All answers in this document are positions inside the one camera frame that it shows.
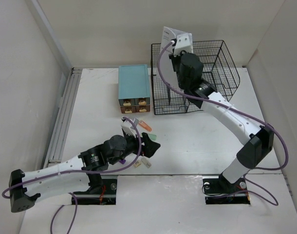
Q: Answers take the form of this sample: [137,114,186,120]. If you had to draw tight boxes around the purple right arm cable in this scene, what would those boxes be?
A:
[158,40,289,207]

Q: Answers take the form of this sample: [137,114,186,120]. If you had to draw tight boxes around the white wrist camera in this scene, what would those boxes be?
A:
[121,117,139,137]
[173,33,193,57]

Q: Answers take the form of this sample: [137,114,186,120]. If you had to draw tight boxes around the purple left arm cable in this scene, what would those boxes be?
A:
[1,116,142,234]

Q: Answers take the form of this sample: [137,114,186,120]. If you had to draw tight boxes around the black wire mesh organizer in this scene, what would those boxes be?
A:
[150,40,240,115]

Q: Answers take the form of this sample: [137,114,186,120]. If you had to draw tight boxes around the green highlighter marker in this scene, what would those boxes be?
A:
[148,134,157,141]

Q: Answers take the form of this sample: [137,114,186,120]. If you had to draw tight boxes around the orange highlighter marker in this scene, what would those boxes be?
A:
[138,120,152,132]

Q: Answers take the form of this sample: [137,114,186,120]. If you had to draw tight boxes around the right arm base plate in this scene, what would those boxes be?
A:
[202,177,250,205]

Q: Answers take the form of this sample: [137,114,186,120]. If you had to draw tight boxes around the aluminium frame rail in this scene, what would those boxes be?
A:
[40,68,82,169]

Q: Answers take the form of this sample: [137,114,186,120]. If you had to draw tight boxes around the teal wooden drawer box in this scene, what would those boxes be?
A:
[118,64,150,114]

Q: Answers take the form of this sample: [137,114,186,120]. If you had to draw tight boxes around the wooden drawer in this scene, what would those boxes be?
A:
[135,105,150,113]

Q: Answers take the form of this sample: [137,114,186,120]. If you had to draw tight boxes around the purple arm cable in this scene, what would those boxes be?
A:
[158,40,289,207]
[1,116,142,234]

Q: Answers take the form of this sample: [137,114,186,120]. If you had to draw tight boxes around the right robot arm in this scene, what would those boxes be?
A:
[169,51,274,194]

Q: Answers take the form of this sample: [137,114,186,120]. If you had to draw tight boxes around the beige eraser block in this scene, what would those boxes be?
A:
[133,160,141,168]

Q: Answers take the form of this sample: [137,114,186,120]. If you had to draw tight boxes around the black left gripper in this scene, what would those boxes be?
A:
[109,129,159,165]

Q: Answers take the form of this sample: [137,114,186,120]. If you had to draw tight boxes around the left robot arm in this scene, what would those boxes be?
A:
[9,133,161,213]

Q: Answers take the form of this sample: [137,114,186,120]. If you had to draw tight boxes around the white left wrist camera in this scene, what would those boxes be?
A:
[121,117,139,137]

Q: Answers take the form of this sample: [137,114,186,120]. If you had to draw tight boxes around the grey eraser block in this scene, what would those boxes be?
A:
[141,157,151,168]

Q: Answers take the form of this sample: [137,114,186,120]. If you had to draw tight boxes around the white Canon paper booklet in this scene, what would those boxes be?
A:
[159,25,194,90]

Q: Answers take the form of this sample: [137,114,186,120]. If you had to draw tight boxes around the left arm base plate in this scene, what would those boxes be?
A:
[74,176,118,205]

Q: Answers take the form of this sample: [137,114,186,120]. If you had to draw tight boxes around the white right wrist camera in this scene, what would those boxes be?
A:
[173,33,193,57]

